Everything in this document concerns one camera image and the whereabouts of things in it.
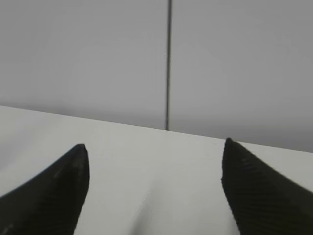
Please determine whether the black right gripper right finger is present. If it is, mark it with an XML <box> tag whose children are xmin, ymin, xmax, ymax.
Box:
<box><xmin>221</xmin><ymin>138</ymin><xmax>313</xmax><ymax>235</ymax></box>

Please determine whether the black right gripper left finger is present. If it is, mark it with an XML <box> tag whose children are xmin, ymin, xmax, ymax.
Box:
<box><xmin>0</xmin><ymin>144</ymin><xmax>89</xmax><ymax>235</ymax></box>

